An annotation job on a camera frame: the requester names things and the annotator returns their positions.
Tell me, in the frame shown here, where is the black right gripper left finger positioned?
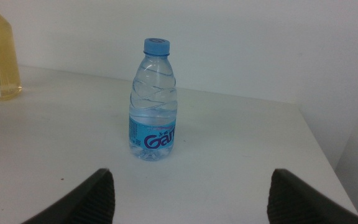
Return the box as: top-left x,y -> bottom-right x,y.
20,167 -> 116,224

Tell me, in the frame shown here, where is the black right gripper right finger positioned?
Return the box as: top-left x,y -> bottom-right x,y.
266,168 -> 358,224

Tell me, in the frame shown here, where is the blue cap water bottle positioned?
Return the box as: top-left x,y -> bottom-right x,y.
128,37 -> 178,162

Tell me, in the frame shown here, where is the yellow liquid plastic bottle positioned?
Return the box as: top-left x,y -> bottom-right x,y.
0,0 -> 23,101

